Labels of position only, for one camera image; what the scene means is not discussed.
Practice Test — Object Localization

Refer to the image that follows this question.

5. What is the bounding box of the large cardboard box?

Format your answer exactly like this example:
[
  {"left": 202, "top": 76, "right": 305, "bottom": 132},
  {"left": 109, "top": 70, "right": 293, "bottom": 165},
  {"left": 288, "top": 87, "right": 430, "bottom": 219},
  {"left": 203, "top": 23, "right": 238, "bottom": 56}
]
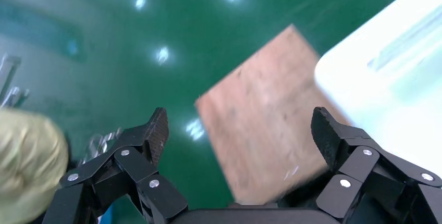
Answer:
[{"left": 195, "top": 23, "right": 350, "bottom": 206}]

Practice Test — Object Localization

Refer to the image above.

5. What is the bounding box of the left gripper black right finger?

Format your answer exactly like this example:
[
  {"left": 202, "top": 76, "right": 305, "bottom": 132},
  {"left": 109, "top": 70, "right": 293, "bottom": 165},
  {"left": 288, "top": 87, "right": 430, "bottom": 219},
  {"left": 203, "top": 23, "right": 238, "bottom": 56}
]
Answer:
[{"left": 311, "top": 106, "right": 442, "bottom": 220}]

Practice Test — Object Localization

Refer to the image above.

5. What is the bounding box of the person in yellow jacket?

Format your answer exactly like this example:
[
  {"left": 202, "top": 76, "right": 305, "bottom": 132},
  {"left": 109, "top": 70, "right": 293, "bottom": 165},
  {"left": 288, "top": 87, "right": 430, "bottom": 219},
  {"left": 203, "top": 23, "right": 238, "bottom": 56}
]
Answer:
[{"left": 0, "top": 108, "right": 70, "bottom": 224}]

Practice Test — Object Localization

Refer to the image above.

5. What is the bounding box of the grey metal frame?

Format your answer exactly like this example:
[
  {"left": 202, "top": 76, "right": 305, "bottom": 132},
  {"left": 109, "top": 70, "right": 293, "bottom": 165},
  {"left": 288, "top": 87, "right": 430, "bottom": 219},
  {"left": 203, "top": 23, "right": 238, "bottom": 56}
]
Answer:
[{"left": 0, "top": 53, "right": 31, "bottom": 108}]

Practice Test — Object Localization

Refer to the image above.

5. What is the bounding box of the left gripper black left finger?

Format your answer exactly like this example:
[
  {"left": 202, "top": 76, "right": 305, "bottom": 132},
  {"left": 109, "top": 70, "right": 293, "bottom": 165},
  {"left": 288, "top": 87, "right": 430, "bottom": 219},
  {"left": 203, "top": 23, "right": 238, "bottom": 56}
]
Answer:
[{"left": 60, "top": 107, "right": 189, "bottom": 222}]

